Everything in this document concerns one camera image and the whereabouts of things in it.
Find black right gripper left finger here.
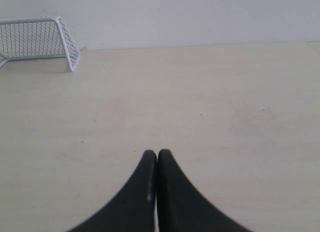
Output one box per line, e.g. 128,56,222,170
70,150,157,231

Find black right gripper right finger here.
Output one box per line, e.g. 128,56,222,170
157,149,249,231

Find white miniature soccer goal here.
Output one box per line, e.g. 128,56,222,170
0,16,80,72

